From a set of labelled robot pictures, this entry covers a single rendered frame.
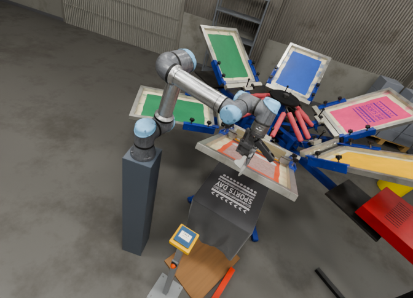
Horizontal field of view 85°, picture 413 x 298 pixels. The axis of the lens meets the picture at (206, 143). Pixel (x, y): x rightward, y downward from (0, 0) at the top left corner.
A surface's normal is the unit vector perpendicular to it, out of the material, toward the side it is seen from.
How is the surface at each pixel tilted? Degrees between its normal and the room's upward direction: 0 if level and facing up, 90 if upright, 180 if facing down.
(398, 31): 90
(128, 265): 0
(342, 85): 90
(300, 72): 32
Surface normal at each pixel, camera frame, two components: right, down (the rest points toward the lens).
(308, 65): -0.04, -0.37
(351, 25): -0.23, 0.58
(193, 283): 0.23, -0.74
